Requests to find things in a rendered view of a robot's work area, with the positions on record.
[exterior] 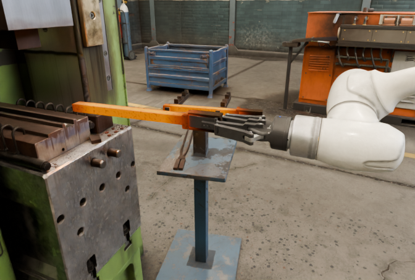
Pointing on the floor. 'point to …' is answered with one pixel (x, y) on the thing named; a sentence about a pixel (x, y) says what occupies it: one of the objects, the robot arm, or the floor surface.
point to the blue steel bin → (187, 67)
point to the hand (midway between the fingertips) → (204, 120)
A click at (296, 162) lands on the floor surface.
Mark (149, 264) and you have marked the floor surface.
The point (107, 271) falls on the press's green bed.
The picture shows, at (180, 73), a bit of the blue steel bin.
